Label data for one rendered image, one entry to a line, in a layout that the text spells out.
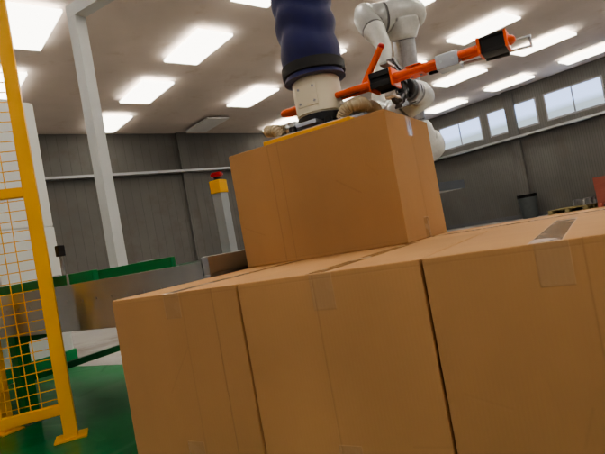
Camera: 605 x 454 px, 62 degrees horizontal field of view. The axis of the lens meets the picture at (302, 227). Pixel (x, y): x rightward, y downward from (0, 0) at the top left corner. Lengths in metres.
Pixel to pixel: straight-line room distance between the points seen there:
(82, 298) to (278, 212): 0.93
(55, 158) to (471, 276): 12.39
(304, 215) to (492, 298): 0.91
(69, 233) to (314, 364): 11.85
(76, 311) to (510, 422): 1.77
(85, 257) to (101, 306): 10.62
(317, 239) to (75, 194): 11.46
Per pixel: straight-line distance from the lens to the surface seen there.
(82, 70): 5.48
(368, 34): 2.35
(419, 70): 1.70
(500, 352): 0.88
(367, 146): 1.54
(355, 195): 1.56
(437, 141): 2.49
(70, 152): 13.09
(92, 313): 2.19
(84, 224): 12.83
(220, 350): 1.14
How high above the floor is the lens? 0.61
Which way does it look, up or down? 1 degrees up
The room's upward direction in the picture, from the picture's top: 10 degrees counter-clockwise
